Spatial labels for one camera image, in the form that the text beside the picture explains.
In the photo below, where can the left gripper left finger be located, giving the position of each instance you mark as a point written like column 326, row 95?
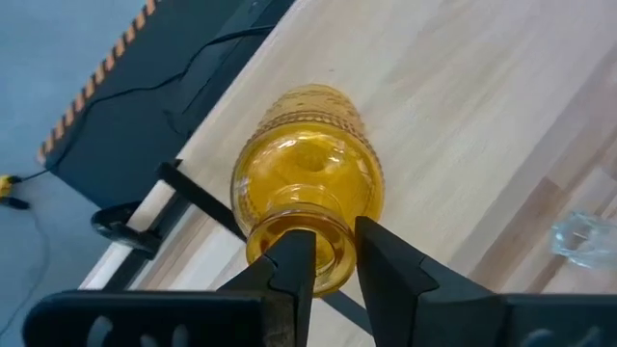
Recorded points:
column 289, row 270

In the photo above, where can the small yellow embossed glass vase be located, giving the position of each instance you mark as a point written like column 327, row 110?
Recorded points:
column 308, row 164

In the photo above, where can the wooden shelf with black legs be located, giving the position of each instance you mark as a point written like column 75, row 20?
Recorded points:
column 434, row 120

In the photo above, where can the clear glass vase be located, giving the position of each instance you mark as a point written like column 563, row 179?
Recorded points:
column 585, row 238

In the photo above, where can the black mat with hazard stripes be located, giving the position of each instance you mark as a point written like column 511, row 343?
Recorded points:
column 144, row 120

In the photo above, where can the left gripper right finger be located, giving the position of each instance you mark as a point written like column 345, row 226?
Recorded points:
column 400, row 289

